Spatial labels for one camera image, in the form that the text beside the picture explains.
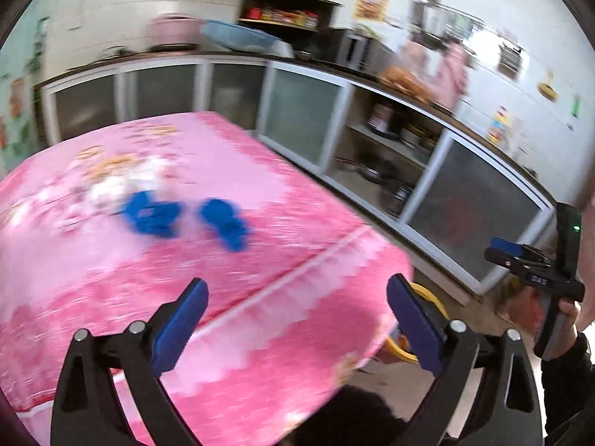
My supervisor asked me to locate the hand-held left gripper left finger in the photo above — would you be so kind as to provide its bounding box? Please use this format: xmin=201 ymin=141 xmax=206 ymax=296
xmin=50 ymin=278 xmax=210 ymax=446

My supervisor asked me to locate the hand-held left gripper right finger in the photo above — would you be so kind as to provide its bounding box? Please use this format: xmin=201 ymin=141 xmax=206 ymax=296
xmin=387 ymin=273 xmax=544 ymax=446

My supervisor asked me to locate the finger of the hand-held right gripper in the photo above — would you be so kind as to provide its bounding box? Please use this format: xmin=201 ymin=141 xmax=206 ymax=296
xmin=483 ymin=247 xmax=528 ymax=274
xmin=492 ymin=237 xmax=549 ymax=261

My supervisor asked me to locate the yellow-rimmed trash bin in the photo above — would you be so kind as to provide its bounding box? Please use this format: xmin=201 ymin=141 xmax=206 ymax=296
xmin=383 ymin=283 xmax=451 ymax=363

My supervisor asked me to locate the person's right forearm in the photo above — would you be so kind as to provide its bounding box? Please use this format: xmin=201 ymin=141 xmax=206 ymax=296
xmin=541 ymin=330 xmax=595 ymax=446

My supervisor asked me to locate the person's right hand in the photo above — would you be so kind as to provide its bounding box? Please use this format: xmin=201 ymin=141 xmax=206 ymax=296
xmin=502 ymin=283 xmax=582 ymax=358

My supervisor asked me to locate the open-shelf kitchen cabinet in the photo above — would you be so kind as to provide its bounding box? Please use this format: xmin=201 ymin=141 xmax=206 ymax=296
xmin=257 ymin=58 xmax=556 ymax=295

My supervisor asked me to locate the person's black pants leg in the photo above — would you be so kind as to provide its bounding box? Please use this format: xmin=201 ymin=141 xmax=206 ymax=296
xmin=302 ymin=383 xmax=419 ymax=446

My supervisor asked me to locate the yellow dish soap bottle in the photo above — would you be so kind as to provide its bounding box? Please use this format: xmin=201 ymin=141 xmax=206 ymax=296
xmin=486 ymin=106 xmax=512 ymax=146

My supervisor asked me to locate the steel pot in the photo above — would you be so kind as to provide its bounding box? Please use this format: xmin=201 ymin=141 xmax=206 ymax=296
xmin=379 ymin=181 xmax=414 ymax=217

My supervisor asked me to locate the pink floral tablecloth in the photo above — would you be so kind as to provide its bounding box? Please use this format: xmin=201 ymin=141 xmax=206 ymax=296
xmin=0 ymin=110 xmax=415 ymax=446

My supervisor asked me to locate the stack of bowls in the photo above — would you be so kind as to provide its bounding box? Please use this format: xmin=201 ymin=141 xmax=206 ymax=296
xmin=399 ymin=123 xmax=438 ymax=152

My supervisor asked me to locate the tall pink thermos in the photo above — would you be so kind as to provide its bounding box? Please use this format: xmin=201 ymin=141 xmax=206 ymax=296
xmin=432 ymin=42 xmax=472 ymax=112

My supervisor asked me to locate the metal cutlery holder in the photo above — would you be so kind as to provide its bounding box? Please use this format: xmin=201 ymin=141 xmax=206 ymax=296
xmin=495 ymin=32 xmax=524 ymax=80

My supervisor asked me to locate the plastic bag of bread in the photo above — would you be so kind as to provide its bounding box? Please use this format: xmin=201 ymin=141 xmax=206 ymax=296
xmin=377 ymin=65 xmax=435 ymax=103

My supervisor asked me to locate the pink thermos with dark cap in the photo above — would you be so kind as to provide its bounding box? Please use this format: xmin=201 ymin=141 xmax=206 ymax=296
xmin=399 ymin=37 xmax=440 ymax=75

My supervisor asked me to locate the frosted-door kitchen cabinet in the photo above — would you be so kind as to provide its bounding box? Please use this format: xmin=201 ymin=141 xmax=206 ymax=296
xmin=35 ymin=51 xmax=270 ymax=145

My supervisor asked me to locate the silver microwave oven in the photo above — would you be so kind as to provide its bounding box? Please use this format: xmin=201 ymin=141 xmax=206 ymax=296
xmin=325 ymin=28 xmax=396 ymax=77

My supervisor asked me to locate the flower-print glass door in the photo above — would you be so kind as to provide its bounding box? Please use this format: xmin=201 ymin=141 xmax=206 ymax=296
xmin=0 ymin=14 xmax=52 ymax=172

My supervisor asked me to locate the dark wooden spice shelf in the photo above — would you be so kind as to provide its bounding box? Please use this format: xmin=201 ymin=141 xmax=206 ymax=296
xmin=238 ymin=0 xmax=344 ymax=61

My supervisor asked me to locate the blue plastic basket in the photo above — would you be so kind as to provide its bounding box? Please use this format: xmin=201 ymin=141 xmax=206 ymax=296
xmin=202 ymin=19 xmax=286 ymax=54

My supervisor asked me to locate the pink lidded basin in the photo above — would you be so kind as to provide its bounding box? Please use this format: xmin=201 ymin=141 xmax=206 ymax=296
xmin=148 ymin=14 xmax=205 ymax=52

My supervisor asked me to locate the row of spice jars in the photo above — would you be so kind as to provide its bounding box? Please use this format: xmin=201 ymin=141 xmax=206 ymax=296
xmin=244 ymin=6 xmax=321 ymax=29

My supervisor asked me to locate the green-handled peeler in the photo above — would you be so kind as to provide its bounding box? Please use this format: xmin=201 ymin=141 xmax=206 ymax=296
xmin=568 ymin=95 xmax=583 ymax=131

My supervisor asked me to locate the yellow wall holder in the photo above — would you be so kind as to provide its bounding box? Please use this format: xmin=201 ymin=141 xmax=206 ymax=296
xmin=537 ymin=72 xmax=561 ymax=102

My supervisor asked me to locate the yellow wall poster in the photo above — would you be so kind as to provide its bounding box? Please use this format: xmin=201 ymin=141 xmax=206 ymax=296
xmin=353 ymin=0 xmax=390 ymax=23

